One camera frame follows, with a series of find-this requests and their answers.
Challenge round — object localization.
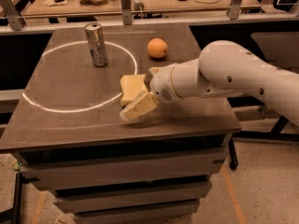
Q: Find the middle metal bracket post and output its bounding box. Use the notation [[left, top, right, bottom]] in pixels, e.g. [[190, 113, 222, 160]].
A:
[[121, 0, 133, 25]]

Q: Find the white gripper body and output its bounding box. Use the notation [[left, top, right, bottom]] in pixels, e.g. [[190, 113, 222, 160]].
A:
[[149, 63, 179, 103]]

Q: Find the metal bracket post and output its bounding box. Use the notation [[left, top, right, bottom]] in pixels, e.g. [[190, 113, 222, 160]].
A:
[[226, 0, 242, 20], [0, 0, 26, 31], [121, 0, 133, 25]]

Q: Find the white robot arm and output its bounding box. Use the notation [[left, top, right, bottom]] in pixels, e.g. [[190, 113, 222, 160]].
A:
[[120, 40, 299, 125]]

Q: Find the grey drawer cabinet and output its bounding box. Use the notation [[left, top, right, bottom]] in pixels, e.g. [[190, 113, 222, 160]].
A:
[[21, 134, 230, 224]]

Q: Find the right metal bracket post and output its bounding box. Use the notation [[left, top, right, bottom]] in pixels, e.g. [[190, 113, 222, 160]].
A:
[[226, 0, 242, 20]]

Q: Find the orange fruit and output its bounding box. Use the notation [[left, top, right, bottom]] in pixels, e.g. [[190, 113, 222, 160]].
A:
[[148, 38, 168, 59]]

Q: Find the yellow wavy sponge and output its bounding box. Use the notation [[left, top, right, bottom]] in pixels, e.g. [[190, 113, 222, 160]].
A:
[[121, 74, 148, 106]]

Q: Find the white power strip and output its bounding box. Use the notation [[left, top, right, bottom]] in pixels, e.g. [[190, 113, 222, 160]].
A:
[[131, 0, 144, 10]]

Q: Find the left metal bracket post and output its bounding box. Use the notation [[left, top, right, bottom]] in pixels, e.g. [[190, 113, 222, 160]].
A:
[[0, 0, 26, 31]]

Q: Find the silver drink can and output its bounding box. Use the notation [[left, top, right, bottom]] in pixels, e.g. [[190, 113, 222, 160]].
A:
[[85, 22, 108, 67]]

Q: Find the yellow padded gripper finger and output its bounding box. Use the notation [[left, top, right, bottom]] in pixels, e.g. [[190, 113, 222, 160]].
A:
[[149, 67, 161, 76], [120, 91, 159, 120]]

